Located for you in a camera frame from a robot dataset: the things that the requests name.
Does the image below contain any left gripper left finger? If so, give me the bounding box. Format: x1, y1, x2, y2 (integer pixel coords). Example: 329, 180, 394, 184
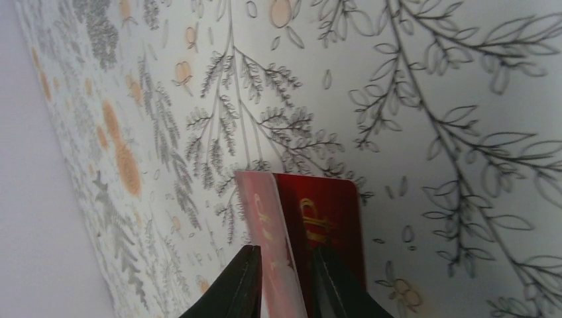
180, 244, 262, 318

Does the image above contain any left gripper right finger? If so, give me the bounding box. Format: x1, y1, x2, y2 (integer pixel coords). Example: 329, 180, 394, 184
312, 246, 392, 318

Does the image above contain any red credit card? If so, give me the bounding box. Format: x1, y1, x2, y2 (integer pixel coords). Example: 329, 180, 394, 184
235, 170, 308, 317
274, 174, 366, 317

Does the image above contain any floral patterned table mat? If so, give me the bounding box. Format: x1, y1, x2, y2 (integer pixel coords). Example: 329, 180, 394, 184
15, 1, 561, 317

